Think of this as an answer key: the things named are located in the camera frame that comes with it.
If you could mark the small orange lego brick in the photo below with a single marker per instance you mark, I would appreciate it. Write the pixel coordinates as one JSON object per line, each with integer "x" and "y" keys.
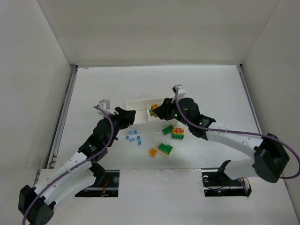
{"x": 153, "y": 152}

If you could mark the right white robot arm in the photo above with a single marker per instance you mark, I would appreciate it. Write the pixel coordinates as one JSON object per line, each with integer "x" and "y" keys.
{"x": 266, "y": 158}

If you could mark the green long lego brick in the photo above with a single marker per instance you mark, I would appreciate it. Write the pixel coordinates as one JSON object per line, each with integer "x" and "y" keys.
{"x": 167, "y": 130}

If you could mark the green yellow stacked lego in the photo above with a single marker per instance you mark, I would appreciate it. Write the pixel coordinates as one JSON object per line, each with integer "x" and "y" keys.
{"x": 166, "y": 149}

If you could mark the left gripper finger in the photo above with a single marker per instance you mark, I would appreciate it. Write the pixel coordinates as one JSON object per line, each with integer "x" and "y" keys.
{"x": 125, "y": 118}
{"x": 111, "y": 115}

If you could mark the orange flower green lego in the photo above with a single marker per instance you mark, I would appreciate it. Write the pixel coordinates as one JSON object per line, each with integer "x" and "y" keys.
{"x": 177, "y": 133}

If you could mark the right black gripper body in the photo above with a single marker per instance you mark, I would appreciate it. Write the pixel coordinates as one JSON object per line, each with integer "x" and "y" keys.
{"x": 167, "y": 110}

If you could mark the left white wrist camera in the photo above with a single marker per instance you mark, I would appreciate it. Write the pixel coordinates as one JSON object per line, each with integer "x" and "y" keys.
{"x": 103, "y": 104}

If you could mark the yellow sloped lego brick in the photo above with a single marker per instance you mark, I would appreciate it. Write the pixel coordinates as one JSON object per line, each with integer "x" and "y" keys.
{"x": 153, "y": 107}

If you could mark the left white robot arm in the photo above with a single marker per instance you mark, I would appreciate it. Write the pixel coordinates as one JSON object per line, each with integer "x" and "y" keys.
{"x": 37, "y": 203}

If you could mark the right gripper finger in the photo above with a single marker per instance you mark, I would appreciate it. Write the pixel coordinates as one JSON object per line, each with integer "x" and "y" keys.
{"x": 163, "y": 115}
{"x": 166, "y": 105}

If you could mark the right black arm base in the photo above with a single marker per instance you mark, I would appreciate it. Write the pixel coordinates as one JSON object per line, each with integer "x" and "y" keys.
{"x": 217, "y": 184}

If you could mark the white three-compartment bin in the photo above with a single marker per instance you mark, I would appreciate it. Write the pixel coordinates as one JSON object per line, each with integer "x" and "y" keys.
{"x": 144, "y": 122}

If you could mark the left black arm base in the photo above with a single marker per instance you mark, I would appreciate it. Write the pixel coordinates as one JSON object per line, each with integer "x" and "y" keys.
{"x": 106, "y": 185}

